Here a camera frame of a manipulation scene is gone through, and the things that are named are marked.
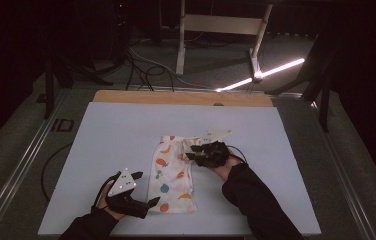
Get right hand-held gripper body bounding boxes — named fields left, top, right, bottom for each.
left=192, top=129, right=233, bottom=168

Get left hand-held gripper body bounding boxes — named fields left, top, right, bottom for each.
left=104, top=167, right=151, bottom=220

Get white fruit-print pants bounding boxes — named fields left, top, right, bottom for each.
left=147, top=134, right=210, bottom=214

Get person's right hand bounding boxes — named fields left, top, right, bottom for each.
left=210, top=151, right=244, bottom=183

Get person's left hand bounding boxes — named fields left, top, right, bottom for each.
left=95, top=191, right=127, bottom=222

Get pale blue table mat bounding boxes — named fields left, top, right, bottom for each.
left=37, top=101, right=322, bottom=237

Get wooden table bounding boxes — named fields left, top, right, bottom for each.
left=92, top=89, right=274, bottom=108

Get black metal stand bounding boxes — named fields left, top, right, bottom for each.
left=42, top=54, right=114, bottom=120
left=265, top=33, right=332, bottom=133

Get dark computer tower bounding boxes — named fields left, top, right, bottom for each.
left=100, top=0, right=133, bottom=63

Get left hand-held gripper cable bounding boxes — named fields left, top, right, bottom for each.
left=92, top=172, right=122, bottom=209

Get hand-held gripper cable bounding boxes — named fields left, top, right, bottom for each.
left=225, top=144, right=248, bottom=164
left=92, top=172, right=122, bottom=209

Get right hand-held gripper cable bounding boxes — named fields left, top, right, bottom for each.
left=225, top=144, right=248, bottom=164

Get black cable loop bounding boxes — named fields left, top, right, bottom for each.
left=40, top=142, right=74, bottom=203

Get white floor cable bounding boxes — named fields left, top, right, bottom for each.
left=129, top=46, right=218, bottom=91

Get black floor cables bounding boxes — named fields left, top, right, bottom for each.
left=124, top=49, right=176, bottom=93

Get aluminium floor rail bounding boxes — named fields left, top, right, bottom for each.
left=310, top=99, right=376, bottom=240
left=0, top=89, right=71, bottom=240

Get white desk frame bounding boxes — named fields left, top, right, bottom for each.
left=175, top=0, right=274, bottom=81

